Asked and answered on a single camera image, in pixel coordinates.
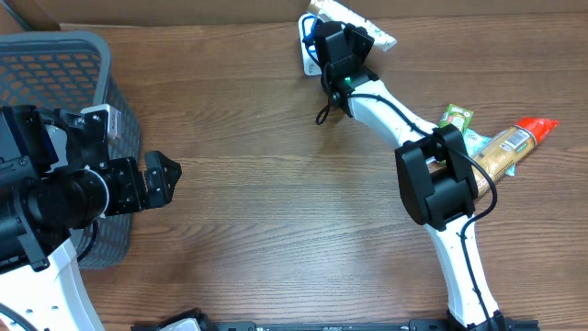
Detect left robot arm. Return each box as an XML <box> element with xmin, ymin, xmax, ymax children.
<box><xmin>1</xmin><ymin>104</ymin><xmax>182</xmax><ymax>330</ymax></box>

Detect green snack packet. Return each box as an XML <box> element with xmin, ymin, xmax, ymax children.
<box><xmin>439</xmin><ymin>104</ymin><xmax>473</xmax><ymax>133</ymax></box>

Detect white tube with gold cap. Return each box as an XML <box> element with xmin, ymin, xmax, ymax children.
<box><xmin>307</xmin><ymin>0</ymin><xmax>397</xmax><ymax>51</ymax></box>

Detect teal packet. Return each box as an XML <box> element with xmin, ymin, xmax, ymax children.
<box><xmin>463</xmin><ymin>129</ymin><xmax>492</xmax><ymax>157</ymax></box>

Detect orange spaghetti packet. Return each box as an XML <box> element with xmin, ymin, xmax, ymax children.
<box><xmin>471</xmin><ymin>118</ymin><xmax>559</xmax><ymax>183</ymax></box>

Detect white barcode scanner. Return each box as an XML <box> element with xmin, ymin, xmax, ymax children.
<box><xmin>298</xmin><ymin>13</ymin><xmax>322</xmax><ymax>76</ymax></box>

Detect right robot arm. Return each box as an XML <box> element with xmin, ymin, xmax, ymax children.
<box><xmin>309</xmin><ymin>21</ymin><xmax>508</xmax><ymax>330</ymax></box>

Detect grey plastic shopping basket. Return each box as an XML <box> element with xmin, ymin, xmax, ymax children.
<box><xmin>1</xmin><ymin>32</ymin><xmax>141</xmax><ymax>268</ymax></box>

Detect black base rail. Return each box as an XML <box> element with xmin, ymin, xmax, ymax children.
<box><xmin>130</xmin><ymin>307</ymin><xmax>541</xmax><ymax>331</ymax></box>

